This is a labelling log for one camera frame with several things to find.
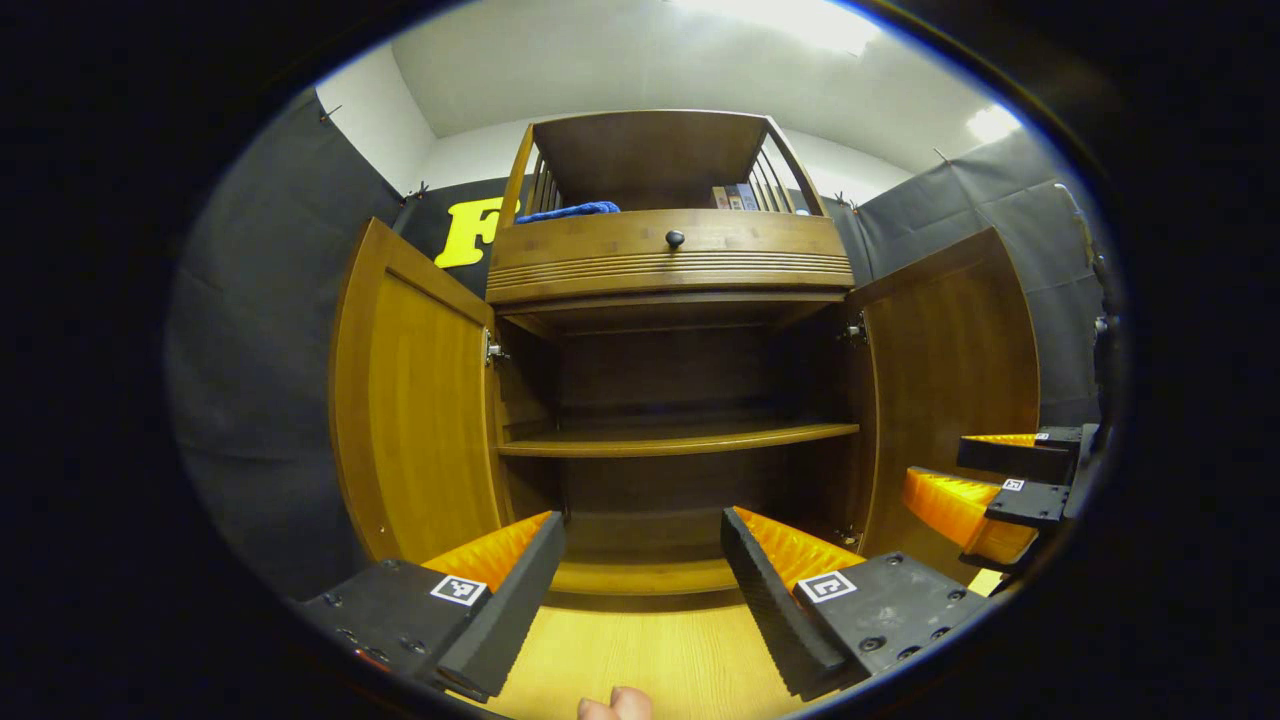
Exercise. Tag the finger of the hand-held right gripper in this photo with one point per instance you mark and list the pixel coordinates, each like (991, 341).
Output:
(1010, 460)
(1025, 502)

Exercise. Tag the stack of small books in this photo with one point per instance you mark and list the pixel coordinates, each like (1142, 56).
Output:
(736, 197)

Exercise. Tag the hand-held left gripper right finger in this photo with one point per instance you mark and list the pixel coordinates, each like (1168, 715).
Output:
(770, 610)

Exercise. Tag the blue cloth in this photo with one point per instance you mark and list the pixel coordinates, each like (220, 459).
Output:
(570, 211)

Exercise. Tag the wooden drawer with black knob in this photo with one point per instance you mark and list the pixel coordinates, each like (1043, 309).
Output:
(580, 240)

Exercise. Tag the wooden cabinet door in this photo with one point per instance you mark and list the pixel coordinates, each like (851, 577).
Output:
(420, 420)
(940, 360)

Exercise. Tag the large ceiling light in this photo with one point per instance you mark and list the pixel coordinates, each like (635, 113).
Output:
(790, 20)

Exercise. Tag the metal door hinge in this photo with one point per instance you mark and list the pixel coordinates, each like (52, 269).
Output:
(855, 330)
(495, 348)

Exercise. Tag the small ceiling light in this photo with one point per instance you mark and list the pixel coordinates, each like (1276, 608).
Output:
(992, 123)

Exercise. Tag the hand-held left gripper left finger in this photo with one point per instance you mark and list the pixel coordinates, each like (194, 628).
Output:
(510, 610)

